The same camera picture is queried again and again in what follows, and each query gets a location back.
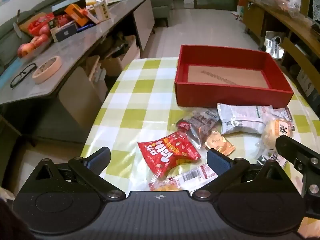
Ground silver foil bag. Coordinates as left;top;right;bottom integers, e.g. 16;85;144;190
264;31;285;60

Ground white carton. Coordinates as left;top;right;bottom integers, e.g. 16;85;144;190
94;1;111;24

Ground orange box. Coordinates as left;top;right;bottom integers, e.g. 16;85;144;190
64;4;89;27

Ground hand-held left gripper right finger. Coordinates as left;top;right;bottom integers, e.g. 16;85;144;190
192;148;288;200

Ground grey green sofa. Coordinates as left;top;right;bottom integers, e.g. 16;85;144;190
149;0;172;27

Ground small orange packet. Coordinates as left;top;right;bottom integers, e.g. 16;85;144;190
204;131;236;155

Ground red gift pack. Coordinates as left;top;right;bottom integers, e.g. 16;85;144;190
27;14;55;36

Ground clear packet with barcode label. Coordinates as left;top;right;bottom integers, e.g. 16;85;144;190
149;163;218;192

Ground clear plastic bag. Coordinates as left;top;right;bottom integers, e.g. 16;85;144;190
275;0;300;18

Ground cardboard box under table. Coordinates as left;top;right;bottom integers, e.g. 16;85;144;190
100;34;140;77

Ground clear dark jerky packet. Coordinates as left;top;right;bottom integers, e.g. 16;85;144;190
176;108;220;148

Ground long grey side table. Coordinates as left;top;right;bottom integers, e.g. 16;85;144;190
0;0;155;145

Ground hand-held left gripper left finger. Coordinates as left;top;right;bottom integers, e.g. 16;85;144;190
34;147;126;200

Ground black eyeglasses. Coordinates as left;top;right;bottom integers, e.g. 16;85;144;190
10;63;37;89

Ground beige tape roll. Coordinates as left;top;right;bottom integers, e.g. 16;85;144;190
32;56;63;84

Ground wooden cabinet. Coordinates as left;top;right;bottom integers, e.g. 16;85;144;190
241;0;320;105

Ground red snack packet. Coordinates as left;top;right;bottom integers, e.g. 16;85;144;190
137;131;202;179

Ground red cardboard box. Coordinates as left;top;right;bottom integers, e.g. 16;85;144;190
174;44;294;109

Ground small black white packet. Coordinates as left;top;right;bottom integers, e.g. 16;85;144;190
257;150;289;167

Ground white snack packet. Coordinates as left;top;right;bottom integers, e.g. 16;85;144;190
216;103;274;136

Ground clear bun packet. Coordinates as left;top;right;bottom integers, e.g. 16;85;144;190
261;107;297;153

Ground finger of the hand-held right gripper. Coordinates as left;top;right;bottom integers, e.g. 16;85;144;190
275;134;320;198

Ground dark blue box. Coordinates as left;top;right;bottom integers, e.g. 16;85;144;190
54;25;77;42

